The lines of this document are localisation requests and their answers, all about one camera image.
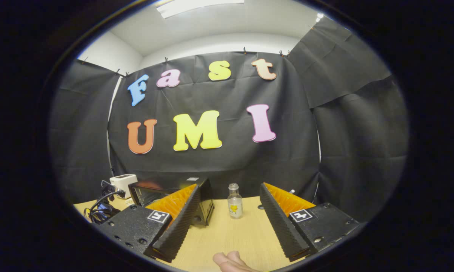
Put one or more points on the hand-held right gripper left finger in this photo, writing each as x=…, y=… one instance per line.
x=179, y=226

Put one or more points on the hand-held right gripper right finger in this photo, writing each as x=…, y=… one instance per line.
x=277, y=223

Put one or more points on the black electric oven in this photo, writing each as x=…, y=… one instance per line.
x=206, y=206

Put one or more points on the white toaster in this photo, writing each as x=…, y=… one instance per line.
x=123, y=181

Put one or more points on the clear glass bottle yellow label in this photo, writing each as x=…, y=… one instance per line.
x=234, y=206

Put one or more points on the black backdrop cloth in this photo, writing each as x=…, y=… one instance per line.
x=230, y=162

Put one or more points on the large ceiling light panel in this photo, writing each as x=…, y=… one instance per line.
x=198, y=6

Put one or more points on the small ceiling light panel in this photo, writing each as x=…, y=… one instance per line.
x=319, y=17

